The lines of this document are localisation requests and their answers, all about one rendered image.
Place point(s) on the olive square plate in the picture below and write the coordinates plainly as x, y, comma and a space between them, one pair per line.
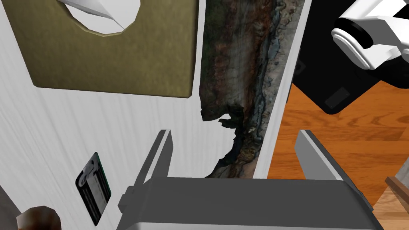
134, 64

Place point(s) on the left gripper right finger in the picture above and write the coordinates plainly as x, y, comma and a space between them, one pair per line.
314, 159

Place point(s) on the white door leaf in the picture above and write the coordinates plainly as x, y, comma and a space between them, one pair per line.
48, 127

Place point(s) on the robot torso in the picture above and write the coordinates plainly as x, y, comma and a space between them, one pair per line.
322, 76

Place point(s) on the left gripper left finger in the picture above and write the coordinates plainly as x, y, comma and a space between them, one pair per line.
158, 159

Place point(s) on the brown door knob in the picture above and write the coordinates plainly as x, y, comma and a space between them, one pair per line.
38, 220

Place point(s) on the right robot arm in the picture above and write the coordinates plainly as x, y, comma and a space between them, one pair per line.
361, 35

